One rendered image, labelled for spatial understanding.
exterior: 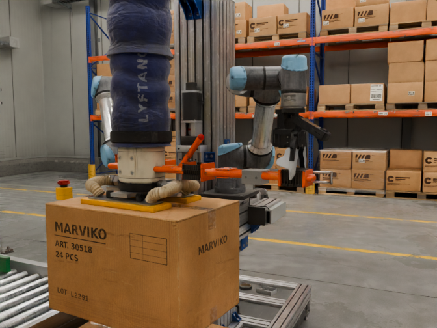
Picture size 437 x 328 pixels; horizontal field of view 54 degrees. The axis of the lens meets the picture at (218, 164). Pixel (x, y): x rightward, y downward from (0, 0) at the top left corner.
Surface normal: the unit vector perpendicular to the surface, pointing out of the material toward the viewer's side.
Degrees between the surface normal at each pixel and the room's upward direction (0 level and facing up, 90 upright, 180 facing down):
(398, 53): 90
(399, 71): 90
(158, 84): 70
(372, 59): 90
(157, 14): 75
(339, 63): 90
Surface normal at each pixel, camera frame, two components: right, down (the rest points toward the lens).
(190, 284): 0.87, 0.04
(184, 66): -0.41, 0.08
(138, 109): 0.14, -0.17
